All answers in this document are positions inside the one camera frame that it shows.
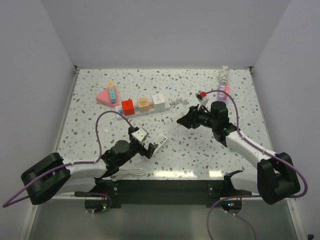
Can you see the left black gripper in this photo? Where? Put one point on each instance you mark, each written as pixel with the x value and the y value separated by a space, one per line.
pixel 143 151

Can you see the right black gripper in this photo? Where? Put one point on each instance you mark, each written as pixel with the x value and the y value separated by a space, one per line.
pixel 190 120

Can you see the white cube socket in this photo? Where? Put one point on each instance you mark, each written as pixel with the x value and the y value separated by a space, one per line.
pixel 158 101

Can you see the white usb power strip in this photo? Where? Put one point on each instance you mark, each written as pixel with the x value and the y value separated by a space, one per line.
pixel 158 139

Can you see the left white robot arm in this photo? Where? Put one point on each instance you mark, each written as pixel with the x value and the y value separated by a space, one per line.
pixel 54 175

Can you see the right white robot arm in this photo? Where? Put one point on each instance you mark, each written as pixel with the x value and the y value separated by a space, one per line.
pixel 274 179

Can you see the pink plug adapter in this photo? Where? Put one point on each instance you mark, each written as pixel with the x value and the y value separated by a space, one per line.
pixel 227 89

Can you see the purple power strip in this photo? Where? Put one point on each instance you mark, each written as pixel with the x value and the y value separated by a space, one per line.
pixel 221 96

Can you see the beige dragon cube socket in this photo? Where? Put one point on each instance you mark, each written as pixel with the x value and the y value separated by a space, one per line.
pixel 143 104

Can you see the red cube socket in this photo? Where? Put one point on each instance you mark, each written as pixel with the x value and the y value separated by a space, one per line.
pixel 128 107

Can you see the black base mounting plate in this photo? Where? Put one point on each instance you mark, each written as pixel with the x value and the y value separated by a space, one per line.
pixel 115 194

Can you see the pink triangular power strip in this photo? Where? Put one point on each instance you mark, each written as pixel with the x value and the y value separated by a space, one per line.
pixel 108 96

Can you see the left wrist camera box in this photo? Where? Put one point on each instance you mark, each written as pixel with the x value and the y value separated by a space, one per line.
pixel 140 135

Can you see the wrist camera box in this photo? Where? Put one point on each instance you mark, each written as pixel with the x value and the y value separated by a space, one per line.
pixel 202 98
pixel 140 135

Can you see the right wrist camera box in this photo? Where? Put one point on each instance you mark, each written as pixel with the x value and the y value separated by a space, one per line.
pixel 202 98

